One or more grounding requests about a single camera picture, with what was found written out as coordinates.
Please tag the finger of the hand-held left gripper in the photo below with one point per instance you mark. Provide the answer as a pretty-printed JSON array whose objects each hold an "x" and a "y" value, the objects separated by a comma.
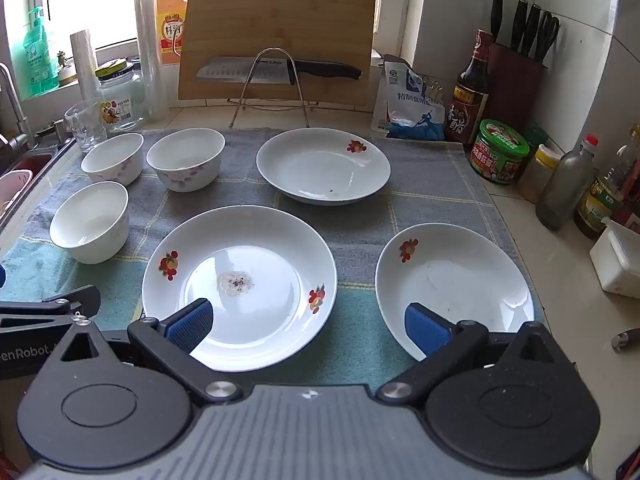
[{"x": 75, "y": 300}]

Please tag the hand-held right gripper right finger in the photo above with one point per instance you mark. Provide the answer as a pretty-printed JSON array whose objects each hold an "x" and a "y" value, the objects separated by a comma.
[{"x": 425, "y": 327}]

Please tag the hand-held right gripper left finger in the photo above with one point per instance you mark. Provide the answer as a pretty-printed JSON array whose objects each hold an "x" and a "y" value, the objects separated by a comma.
[{"x": 192, "y": 322}]

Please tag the white bowl pink flowers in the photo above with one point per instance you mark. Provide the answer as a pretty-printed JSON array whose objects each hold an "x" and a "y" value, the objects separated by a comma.
[
  {"x": 112, "y": 160},
  {"x": 185, "y": 160},
  {"x": 90, "y": 230}
]

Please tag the large white plate fruit print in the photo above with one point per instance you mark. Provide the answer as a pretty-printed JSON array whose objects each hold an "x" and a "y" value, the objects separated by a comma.
[{"x": 240, "y": 240}]

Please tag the grey and teal checked towel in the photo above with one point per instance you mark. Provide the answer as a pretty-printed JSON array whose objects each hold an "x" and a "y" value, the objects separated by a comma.
[{"x": 425, "y": 195}]

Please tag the steel sink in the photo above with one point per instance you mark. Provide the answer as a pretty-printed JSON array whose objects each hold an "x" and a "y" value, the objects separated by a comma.
[{"x": 35, "y": 162}]

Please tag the clear drinking glass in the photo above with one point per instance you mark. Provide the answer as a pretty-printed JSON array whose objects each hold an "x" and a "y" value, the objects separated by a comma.
[{"x": 85, "y": 125}]

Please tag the yellow lid jar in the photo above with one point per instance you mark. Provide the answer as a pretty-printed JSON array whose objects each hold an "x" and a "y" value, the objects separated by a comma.
[{"x": 537, "y": 175}]

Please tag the grey bottle red cap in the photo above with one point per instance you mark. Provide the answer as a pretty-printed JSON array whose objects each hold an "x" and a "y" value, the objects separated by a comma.
[{"x": 565, "y": 185}]

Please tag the clear glass jar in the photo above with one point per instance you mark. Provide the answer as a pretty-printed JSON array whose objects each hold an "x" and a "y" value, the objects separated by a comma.
[{"x": 120, "y": 105}]

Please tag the silver metal object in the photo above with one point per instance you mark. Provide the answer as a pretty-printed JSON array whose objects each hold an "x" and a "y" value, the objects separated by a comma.
[{"x": 625, "y": 340}]

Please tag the green lid sauce jar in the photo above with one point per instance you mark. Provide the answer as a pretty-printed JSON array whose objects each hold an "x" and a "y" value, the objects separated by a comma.
[{"x": 500, "y": 140}]

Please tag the white plastic container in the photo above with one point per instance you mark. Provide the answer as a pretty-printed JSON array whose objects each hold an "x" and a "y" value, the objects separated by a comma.
[{"x": 617, "y": 260}]

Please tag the steel faucet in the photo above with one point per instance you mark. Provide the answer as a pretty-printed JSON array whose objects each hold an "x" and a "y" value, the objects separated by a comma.
[{"x": 12, "y": 105}]

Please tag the oil bottle green label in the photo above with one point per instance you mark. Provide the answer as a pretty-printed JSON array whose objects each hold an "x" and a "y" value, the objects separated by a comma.
[{"x": 597, "y": 205}]

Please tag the small green cap bottle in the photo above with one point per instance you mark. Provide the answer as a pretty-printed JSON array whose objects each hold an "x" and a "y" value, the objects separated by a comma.
[{"x": 537, "y": 136}]

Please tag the white and blue salt bag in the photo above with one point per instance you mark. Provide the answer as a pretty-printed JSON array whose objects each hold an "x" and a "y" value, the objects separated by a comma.
[{"x": 410, "y": 105}]

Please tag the dark soy sauce bottle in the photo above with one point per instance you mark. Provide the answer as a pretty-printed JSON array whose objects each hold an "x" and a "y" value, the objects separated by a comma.
[{"x": 467, "y": 105}]

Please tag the short clear plastic wrap roll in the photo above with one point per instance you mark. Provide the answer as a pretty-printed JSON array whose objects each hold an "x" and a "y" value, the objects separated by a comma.
[{"x": 84, "y": 65}]

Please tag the green dish soap bottle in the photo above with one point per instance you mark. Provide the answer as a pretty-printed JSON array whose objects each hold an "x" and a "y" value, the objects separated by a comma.
[{"x": 40, "y": 60}]

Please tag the brown knife block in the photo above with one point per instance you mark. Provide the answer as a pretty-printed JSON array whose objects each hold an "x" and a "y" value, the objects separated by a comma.
[{"x": 515, "y": 85}]

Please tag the tall clear plastic wrap roll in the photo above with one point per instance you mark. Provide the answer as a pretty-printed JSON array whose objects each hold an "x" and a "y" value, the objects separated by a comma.
[{"x": 150, "y": 50}]

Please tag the orange liquid plastic bottle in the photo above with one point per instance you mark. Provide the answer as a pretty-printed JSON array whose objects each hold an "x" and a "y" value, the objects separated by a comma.
[{"x": 170, "y": 15}]

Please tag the window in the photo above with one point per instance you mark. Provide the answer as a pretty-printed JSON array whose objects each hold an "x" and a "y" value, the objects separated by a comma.
[{"x": 100, "y": 0}]

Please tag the bamboo cutting board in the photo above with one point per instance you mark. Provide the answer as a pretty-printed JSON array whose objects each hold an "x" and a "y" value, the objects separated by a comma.
[{"x": 280, "y": 20}]

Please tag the black kitchen scissors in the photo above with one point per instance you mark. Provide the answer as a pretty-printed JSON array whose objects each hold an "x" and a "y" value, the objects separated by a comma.
[{"x": 547, "y": 35}]

